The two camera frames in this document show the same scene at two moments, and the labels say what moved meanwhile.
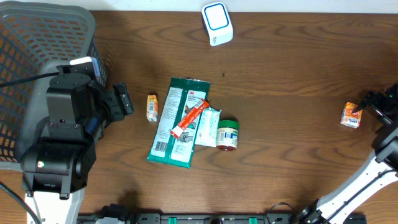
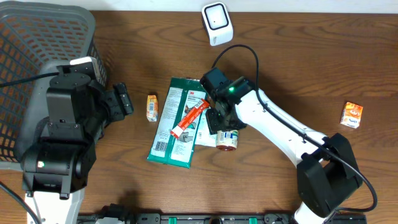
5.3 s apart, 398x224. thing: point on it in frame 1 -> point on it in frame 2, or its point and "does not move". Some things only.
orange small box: (152, 108) does not move
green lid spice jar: (227, 137) does not move
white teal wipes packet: (209, 127) does not move
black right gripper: (379, 100) -> (214, 125)
